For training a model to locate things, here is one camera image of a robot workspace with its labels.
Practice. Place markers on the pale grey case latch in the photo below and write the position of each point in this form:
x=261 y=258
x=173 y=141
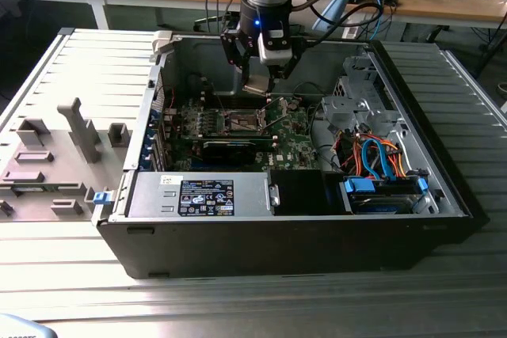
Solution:
x=161 y=43

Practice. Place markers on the small white labelled box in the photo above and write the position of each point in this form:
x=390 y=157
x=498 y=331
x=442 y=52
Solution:
x=350 y=31

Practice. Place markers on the black graphics card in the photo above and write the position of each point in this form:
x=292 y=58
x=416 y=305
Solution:
x=227 y=152

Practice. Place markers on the silver cpu plate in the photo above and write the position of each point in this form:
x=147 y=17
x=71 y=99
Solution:
x=257 y=85

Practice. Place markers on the pale grey rounded device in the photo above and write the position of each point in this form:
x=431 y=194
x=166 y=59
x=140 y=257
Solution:
x=20 y=328

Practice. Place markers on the small blue plastic clip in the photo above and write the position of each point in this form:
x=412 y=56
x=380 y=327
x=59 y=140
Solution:
x=102 y=198

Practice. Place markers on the green motherboard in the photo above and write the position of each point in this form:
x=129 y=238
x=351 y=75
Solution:
x=295 y=144

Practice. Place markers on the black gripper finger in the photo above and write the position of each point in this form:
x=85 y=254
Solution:
x=233 y=48
x=294 y=55

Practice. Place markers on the cpu socket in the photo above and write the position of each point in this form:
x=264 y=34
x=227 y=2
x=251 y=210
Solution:
x=241 y=122

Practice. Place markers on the silver power supply unit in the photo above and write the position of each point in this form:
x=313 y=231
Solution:
x=150 y=195

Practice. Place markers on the silver metal drive cage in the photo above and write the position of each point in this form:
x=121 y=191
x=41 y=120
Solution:
x=340 y=110

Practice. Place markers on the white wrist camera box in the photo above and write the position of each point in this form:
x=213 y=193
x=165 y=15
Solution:
x=273 y=55

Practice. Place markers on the black pc case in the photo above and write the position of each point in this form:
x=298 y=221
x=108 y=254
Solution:
x=277 y=247

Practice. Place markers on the silver coin cell battery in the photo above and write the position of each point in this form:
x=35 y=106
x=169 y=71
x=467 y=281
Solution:
x=293 y=105

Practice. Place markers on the hard disk in blue carrier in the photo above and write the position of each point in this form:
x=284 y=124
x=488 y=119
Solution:
x=358 y=187

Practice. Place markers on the grey parts rack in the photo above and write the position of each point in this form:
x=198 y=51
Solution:
x=103 y=172

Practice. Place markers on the black fan shroud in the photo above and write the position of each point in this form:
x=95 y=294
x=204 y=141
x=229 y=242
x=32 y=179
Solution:
x=297 y=193

